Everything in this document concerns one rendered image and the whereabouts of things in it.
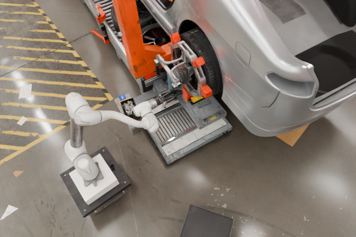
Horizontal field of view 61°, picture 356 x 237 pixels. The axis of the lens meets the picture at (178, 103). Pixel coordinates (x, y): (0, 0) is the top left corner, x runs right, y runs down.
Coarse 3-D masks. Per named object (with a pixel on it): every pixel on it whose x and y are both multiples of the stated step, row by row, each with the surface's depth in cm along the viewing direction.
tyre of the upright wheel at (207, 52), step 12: (180, 36) 281; (192, 36) 267; (204, 36) 266; (204, 48) 260; (180, 60) 311; (204, 60) 258; (216, 60) 261; (216, 72) 263; (192, 84) 310; (216, 84) 271
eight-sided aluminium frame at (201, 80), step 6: (180, 42) 271; (174, 48) 285; (180, 48) 271; (186, 48) 270; (186, 54) 264; (192, 54) 261; (192, 60) 260; (192, 66) 264; (198, 72) 262; (198, 78) 264; (204, 78) 265; (198, 84) 270; (204, 84) 270; (192, 90) 302; (198, 90) 278; (198, 96) 284
